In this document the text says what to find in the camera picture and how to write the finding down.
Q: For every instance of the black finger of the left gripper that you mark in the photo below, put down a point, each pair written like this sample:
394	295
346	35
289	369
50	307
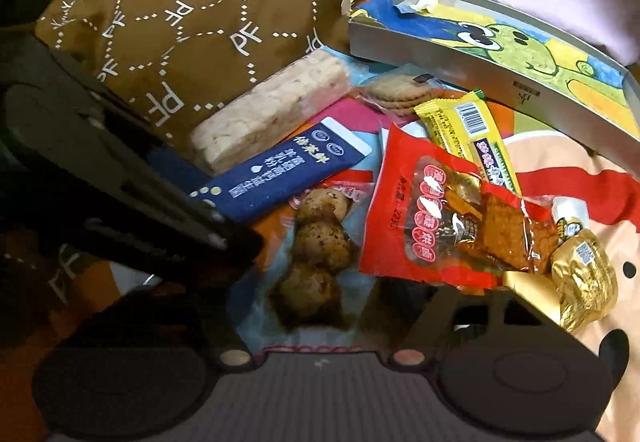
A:
72	173

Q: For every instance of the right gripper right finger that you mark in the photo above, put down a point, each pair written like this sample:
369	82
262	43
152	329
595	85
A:
431	322

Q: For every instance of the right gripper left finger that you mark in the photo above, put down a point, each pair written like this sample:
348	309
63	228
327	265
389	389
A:
169	315

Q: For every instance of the red dried tofu snack pack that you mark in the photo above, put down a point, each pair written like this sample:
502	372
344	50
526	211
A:
434	220

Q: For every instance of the clear pack of meatballs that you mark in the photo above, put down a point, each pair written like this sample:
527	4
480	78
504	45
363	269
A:
307	292

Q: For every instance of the gold foil snack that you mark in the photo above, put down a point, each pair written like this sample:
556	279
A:
580	288

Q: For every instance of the small white candy pack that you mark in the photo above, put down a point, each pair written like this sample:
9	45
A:
570	216

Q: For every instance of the yellow snack bar pack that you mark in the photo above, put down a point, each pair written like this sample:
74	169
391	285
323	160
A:
465	128

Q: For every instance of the blue sachet with white text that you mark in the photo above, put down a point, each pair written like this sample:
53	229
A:
252	188

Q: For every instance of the round biscuit pack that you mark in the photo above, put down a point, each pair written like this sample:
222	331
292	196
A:
397	92

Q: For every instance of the white rice cracker bar pack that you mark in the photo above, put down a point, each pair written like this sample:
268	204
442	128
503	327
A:
267	113

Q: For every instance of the brown PF patterned pillow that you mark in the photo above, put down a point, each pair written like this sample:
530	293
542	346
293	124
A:
177	62

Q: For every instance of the colourful cartoon bed sheet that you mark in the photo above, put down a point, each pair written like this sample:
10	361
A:
549	163

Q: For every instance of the grey tray with cartoon drawing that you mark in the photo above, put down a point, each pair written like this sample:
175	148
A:
516	59

